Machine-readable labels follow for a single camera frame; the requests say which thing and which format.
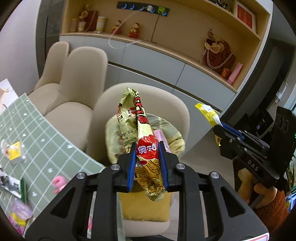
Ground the yellow red noodle snack bag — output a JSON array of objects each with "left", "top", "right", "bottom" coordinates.
[{"left": 116, "top": 87, "right": 165, "bottom": 201}]

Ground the yellow pink snack packet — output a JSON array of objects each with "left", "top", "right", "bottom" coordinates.
[{"left": 194, "top": 102, "right": 223, "bottom": 147}]

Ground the green silver snack bag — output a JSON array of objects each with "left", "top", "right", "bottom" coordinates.
[{"left": 0, "top": 168, "right": 27, "bottom": 204}]

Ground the pink kleenex tissue pack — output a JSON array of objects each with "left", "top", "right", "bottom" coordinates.
[{"left": 9, "top": 198, "right": 33, "bottom": 235}]

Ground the yellow trash bag liner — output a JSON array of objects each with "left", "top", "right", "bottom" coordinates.
[{"left": 105, "top": 113, "right": 185, "bottom": 164}]

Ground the person's right hand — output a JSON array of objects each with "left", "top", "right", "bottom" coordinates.
[{"left": 238, "top": 168, "right": 278, "bottom": 209}]

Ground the orange fuzzy right sleeve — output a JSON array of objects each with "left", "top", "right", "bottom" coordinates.
[{"left": 255, "top": 191, "right": 289, "bottom": 236}]

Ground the pink box on shelf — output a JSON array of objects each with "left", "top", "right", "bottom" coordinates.
[{"left": 227, "top": 63, "right": 243, "bottom": 85}]

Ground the red flower gift bag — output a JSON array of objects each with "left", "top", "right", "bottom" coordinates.
[{"left": 200, "top": 29, "right": 236, "bottom": 75}]

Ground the green grid tablecloth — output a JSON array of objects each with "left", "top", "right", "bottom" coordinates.
[{"left": 1, "top": 94, "right": 105, "bottom": 225}]

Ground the pink caterpillar toy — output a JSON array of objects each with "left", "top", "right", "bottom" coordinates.
[{"left": 52, "top": 176, "right": 67, "bottom": 194}]

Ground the middle beige dining chair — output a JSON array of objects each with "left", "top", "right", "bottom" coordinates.
[{"left": 45, "top": 46, "right": 108, "bottom": 152}]

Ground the far beige dining chair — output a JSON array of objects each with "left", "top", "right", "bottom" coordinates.
[{"left": 29, "top": 41, "right": 69, "bottom": 115}]

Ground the red framed picture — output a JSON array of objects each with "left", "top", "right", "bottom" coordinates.
[{"left": 233, "top": 1, "right": 256, "bottom": 33}]

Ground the white yellow toy cart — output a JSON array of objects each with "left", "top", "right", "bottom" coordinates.
[{"left": 1, "top": 139, "right": 27, "bottom": 165}]

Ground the right red fortune figurine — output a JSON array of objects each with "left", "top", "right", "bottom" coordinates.
[{"left": 129, "top": 23, "right": 142, "bottom": 38}]

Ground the red fortune figurine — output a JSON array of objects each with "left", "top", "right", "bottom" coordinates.
[
  {"left": 111, "top": 20, "right": 122, "bottom": 35},
  {"left": 129, "top": 23, "right": 142, "bottom": 38}
]

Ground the left red fortune figurine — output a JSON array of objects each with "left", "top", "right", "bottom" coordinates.
[{"left": 111, "top": 20, "right": 122, "bottom": 35}]

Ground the white lidded cup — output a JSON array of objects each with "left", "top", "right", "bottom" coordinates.
[{"left": 95, "top": 16, "right": 106, "bottom": 33}]

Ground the glass jar on counter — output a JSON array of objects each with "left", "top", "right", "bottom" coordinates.
[{"left": 69, "top": 19, "right": 79, "bottom": 33}]

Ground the small red flower bag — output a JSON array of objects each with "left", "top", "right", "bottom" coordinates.
[{"left": 79, "top": 4, "right": 98, "bottom": 32}]

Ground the white charging cable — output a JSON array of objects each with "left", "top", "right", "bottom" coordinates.
[{"left": 108, "top": 6, "right": 151, "bottom": 50}]

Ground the black wall power strip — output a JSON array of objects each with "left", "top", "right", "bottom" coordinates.
[{"left": 116, "top": 1, "right": 170, "bottom": 16}]

